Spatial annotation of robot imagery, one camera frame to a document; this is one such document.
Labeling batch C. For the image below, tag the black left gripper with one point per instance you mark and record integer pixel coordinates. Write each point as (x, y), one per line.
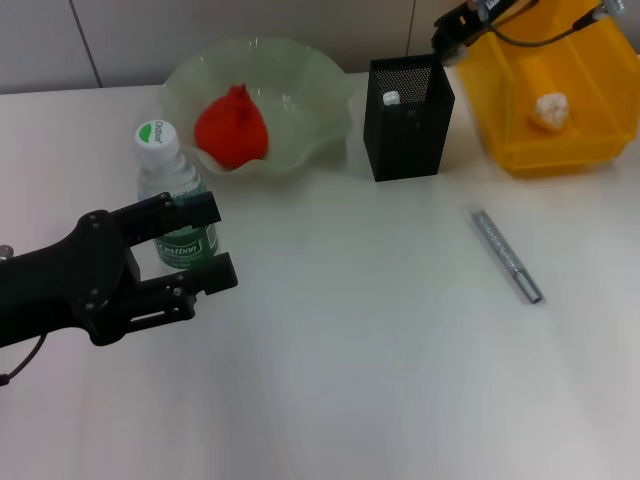
(65, 285)

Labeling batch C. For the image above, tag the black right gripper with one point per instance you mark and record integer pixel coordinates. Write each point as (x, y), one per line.
(485, 17)

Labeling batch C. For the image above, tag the green toothbrush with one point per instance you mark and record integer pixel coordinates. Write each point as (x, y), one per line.
(391, 98)

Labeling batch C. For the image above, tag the clear green-label water bottle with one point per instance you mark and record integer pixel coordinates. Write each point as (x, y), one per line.
(160, 165)

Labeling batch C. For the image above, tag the white paper ball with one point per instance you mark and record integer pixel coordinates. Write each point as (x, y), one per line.
(552, 111)

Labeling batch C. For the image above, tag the grey pen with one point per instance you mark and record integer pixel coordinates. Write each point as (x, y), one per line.
(502, 250)

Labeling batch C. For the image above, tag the black mesh pen holder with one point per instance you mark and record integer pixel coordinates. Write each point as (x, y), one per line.
(407, 140)

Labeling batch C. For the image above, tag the green glass fruit plate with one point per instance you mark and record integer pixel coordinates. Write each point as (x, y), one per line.
(310, 85)

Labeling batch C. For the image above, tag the yellow plastic bin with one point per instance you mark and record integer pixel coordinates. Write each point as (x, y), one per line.
(575, 60)

